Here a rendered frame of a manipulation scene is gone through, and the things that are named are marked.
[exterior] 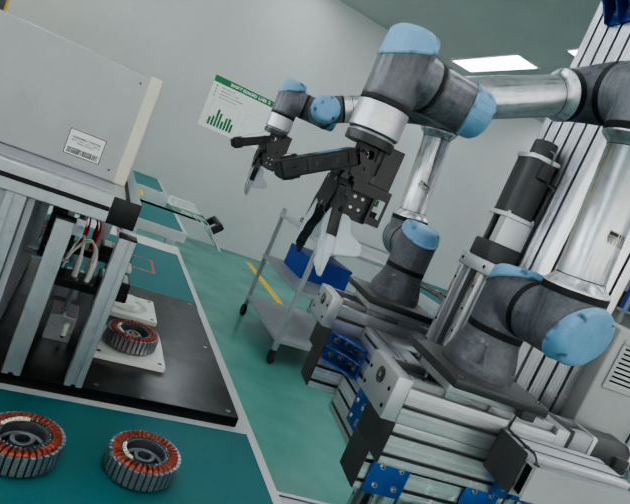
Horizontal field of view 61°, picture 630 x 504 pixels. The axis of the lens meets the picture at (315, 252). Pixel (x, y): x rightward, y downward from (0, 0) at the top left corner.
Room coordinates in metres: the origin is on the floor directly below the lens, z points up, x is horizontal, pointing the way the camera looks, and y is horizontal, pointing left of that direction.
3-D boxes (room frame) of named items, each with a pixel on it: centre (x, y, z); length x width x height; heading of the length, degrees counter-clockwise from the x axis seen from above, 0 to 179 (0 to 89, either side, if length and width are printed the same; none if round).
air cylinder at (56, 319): (1.05, 0.42, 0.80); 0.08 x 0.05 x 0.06; 25
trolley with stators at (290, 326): (3.98, -0.09, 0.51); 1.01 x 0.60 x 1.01; 25
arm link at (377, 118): (0.77, -0.01, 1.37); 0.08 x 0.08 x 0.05
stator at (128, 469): (0.77, 0.12, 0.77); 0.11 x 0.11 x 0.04
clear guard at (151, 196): (1.36, 0.42, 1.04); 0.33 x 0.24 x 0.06; 115
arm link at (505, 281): (1.09, -0.41, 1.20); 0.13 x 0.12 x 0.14; 25
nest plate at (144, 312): (1.33, 0.39, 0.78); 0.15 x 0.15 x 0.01; 25
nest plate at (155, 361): (1.11, 0.29, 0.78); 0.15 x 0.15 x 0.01; 25
